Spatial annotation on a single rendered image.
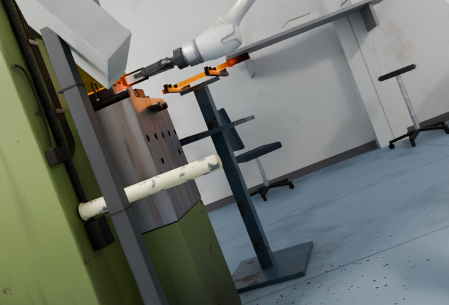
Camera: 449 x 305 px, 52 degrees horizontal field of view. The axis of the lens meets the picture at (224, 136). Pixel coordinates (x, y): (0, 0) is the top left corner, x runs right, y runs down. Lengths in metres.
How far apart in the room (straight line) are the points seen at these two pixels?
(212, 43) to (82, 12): 0.67
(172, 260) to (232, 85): 3.22
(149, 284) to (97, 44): 0.57
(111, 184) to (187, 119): 3.55
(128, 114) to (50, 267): 0.53
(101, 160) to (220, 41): 0.68
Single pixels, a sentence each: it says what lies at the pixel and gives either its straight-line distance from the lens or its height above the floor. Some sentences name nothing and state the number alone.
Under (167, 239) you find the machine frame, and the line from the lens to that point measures 1.59.
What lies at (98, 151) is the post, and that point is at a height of 0.75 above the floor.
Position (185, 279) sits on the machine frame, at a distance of 1.62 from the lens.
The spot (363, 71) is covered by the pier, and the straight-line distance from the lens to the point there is 4.73.
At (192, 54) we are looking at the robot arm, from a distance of 1.63.
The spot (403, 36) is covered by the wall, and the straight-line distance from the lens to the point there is 5.05.
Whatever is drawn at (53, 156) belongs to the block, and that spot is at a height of 0.80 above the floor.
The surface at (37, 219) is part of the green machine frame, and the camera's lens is 1.43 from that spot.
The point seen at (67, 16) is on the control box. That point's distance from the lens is 1.04.
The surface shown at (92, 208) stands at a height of 0.62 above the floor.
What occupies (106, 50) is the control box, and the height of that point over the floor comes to 0.94.
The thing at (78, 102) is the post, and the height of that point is 0.88.
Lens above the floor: 0.69
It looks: level
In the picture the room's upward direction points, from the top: 21 degrees counter-clockwise
